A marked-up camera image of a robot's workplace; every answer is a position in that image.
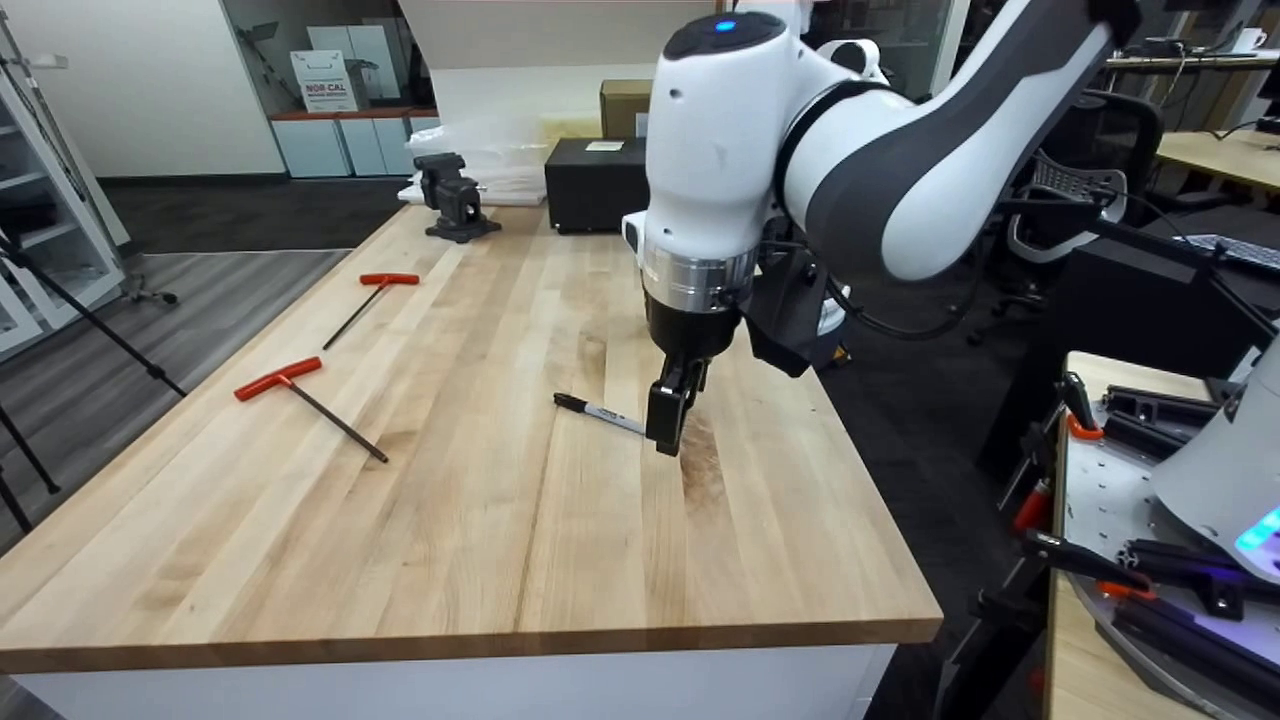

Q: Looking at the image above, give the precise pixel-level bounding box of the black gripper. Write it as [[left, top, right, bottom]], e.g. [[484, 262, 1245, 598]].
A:
[[645, 296, 743, 459]]

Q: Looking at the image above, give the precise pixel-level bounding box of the black marker pen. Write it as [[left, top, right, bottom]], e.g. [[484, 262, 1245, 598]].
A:
[[546, 387, 655, 441]]

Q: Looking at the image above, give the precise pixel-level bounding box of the black control box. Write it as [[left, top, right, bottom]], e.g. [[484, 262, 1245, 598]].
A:
[[538, 133, 655, 241]]

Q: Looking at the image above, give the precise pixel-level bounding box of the brown cardboard box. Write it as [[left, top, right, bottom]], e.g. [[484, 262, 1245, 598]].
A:
[[596, 76, 655, 142]]

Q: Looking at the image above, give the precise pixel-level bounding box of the black bench vise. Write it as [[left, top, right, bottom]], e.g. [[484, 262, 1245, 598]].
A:
[[408, 149, 507, 248]]

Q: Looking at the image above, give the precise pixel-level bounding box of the black orange bar clamp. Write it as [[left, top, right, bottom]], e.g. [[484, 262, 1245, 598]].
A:
[[1053, 368, 1113, 453]]

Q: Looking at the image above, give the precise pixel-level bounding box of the black orange quick clamp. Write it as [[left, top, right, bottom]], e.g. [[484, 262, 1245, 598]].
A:
[[1019, 527, 1252, 625]]

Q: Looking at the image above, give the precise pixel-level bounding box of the grey metal plate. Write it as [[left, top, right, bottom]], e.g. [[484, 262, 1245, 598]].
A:
[[1060, 423, 1280, 633]]

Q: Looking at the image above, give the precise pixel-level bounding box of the low white cabinet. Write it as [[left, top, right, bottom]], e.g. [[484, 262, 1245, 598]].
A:
[[269, 106, 442, 184]]

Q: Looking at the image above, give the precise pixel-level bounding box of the white storage box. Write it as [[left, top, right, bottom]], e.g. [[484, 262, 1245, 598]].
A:
[[305, 14, 415, 106]]

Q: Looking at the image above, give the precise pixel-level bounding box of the wooden side table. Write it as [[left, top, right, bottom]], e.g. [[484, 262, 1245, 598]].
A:
[[1045, 347, 1280, 720]]

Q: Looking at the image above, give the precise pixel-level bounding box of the white printed sign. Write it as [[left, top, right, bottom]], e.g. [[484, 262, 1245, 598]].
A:
[[287, 48, 365, 115]]

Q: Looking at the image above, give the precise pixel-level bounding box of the mesh office chair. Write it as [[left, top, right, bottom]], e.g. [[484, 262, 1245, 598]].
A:
[[1002, 82, 1168, 271]]

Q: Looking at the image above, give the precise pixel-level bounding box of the grey tilted device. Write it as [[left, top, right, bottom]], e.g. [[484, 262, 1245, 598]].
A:
[[1151, 336, 1280, 590]]

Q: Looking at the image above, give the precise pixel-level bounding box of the black clamp bar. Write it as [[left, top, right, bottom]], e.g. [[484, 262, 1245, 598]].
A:
[[1105, 597, 1280, 711]]

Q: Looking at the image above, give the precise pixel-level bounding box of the light wooden desk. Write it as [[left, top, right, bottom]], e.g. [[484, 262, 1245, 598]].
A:
[[1151, 125, 1280, 194]]

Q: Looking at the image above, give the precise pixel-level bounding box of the long wooden desk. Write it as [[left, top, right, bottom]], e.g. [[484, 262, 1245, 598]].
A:
[[1105, 42, 1280, 76]]

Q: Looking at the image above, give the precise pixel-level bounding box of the white shelf rack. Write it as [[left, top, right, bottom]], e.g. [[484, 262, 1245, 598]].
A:
[[0, 13, 135, 358]]

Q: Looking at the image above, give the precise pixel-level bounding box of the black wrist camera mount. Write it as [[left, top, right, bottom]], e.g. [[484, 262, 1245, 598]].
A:
[[740, 214, 856, 380]]

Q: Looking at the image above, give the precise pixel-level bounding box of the red T-handle hex wrench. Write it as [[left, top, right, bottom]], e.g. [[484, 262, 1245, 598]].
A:
[[231, 352, 396, 467], [321, 269, 423, 355]]

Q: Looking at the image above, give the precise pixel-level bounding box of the red clamp handle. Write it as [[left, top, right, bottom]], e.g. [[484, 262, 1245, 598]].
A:
[[1007, 474, 1060, 538]]

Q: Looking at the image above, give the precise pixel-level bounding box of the black clamp frame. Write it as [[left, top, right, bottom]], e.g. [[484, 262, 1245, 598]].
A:
[[930, 551, 1055, 720]]

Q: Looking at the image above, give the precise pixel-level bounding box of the black camera tripod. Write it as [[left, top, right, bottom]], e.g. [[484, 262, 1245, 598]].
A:
[[0, 225, 193, 534]]

